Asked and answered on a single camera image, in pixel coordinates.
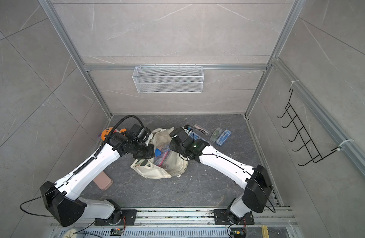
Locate clear case pink compass set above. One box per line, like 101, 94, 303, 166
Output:
194, 124, 210, 135

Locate orange plush fish toy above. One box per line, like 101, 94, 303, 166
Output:
100, 127, 127, 141

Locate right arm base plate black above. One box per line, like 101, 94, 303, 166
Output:
211, 209, 255, 225

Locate blue clear compass case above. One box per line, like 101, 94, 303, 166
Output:
215, 130, 232, 146

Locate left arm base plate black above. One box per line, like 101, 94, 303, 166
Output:
94, 209, 137, 226

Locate clear green stationery case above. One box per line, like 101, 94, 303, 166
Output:
210, 128, 223, 142

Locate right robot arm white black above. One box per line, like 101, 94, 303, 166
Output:
169, 127, 276, 220

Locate blue clear pencil case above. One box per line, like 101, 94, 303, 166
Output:
188, 130, 206, 141

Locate white wire mesh basket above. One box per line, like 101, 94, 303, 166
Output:
132, 66, 204, 94

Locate black wire hook rack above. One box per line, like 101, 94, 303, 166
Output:
277, 88, 342, 167

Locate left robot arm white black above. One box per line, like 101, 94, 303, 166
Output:
40, 115, 155, 227

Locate cream canvas tote bag leaves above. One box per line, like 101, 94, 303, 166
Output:
130, 128, 188, 179

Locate white round clock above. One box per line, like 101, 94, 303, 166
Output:
62, 228, 80, 238

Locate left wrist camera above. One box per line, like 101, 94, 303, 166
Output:
127, 124, 151, 143

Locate small blue clear case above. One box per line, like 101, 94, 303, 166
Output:
155, 149, 162, 157

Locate pink clear stationery case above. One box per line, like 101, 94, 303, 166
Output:
154, 146, 170, 167

